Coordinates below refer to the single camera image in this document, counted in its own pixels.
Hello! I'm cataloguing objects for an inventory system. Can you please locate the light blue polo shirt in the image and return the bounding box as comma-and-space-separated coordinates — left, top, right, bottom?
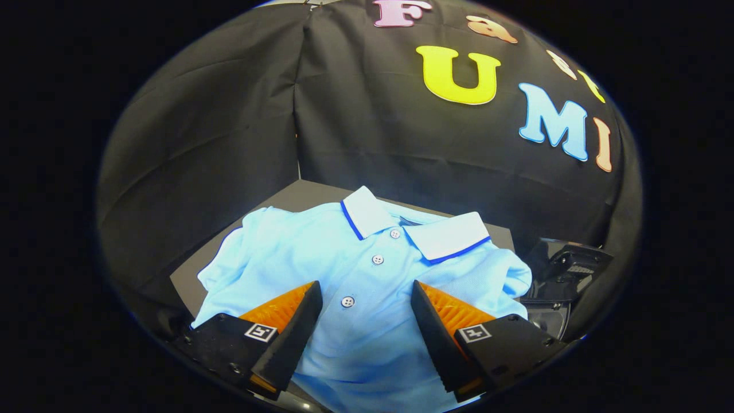
191, 185, 533, 413

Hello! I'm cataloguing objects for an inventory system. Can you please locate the dark washing machine lid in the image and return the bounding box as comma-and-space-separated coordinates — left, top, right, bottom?
523, 238, 614, 303

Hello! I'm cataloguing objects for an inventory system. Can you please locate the gray cabinet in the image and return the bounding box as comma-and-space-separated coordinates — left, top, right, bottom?
170, 179, 515, 322

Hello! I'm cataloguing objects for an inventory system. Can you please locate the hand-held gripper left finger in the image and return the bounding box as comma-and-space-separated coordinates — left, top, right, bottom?
172, 280, 323, 401

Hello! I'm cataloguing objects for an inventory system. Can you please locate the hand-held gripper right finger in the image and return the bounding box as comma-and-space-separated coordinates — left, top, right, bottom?
411, 280, 568, 403

